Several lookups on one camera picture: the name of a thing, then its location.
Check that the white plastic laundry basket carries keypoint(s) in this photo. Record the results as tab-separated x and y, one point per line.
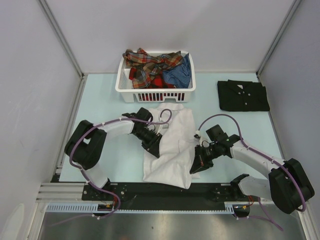
129	94

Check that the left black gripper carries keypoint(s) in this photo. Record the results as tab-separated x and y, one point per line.
152	146

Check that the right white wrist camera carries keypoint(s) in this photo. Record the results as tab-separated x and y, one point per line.
199	137

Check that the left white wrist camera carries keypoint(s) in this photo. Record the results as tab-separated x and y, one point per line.
163	125

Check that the white long sleeve shirt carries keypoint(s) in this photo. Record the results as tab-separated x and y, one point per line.
176	147

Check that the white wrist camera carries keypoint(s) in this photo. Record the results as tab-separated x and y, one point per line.
199	137
163	125

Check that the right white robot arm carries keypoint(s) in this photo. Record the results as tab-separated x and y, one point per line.
285	181

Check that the red black plaid shirt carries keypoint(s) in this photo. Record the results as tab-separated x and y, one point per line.
157	83

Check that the left aluminium corner post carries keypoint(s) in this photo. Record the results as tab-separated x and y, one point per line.
49	15

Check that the white slotted cable duct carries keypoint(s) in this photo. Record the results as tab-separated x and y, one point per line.
96	208

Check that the right aluminium corner post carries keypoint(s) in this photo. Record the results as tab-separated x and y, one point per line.
278	36

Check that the aluminium frame rail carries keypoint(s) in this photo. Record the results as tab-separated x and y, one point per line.
60	192

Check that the aluminium corner post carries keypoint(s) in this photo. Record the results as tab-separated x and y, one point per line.
49	15
278	36

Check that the brown plaid shirt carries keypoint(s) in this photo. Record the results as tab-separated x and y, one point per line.
144	67

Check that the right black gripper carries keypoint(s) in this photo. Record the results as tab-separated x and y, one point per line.
200	162

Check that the folded black shirt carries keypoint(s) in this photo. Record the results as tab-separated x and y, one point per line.
242	96

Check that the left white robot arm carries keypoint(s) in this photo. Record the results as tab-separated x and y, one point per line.
84	147

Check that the blue checked shirt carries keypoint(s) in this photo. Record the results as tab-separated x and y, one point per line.
179	76

